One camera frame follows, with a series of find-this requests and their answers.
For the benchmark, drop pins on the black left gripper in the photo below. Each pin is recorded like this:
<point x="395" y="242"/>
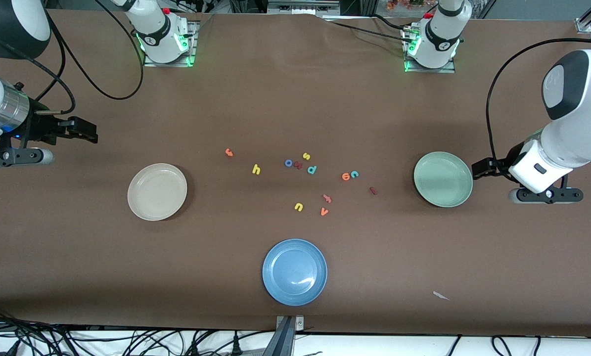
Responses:
<point x="495" y="165"/>

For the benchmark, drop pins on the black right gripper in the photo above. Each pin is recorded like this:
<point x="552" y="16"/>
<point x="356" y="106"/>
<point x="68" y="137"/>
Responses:
<point x="40" y="129"/>

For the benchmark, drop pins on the green plate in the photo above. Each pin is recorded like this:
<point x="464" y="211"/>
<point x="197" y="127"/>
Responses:
<point x="443" y="179"/>

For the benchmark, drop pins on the beige brown plate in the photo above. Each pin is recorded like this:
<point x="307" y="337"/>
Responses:
<point x="157" y="193"/>

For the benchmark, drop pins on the white paper scrap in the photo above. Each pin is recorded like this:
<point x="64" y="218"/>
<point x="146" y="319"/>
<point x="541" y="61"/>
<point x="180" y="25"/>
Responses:
<point x="439" y="295"/>

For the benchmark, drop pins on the blue plate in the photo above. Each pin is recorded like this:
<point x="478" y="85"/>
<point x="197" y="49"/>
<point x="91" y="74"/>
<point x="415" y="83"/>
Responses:
<point x="294" y="272"/>

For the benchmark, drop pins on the black power plug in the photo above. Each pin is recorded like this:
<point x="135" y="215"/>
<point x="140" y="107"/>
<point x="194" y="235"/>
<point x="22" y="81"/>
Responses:
<point x="236" y="346"/>
<point x="195" y="348"/>

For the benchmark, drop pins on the grey metal box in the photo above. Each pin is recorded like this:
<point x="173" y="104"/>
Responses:
<point x="300" y="7"/>

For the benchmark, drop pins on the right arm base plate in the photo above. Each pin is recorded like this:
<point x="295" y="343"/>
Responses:
<point x="148" y="64"/>

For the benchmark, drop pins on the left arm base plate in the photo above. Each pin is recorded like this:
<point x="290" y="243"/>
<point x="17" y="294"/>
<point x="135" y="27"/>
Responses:
<point x="413" y="69"/>

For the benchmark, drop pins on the metal camera stand bracket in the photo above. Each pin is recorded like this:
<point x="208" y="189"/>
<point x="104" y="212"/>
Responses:
<point x="289" y="336"/>

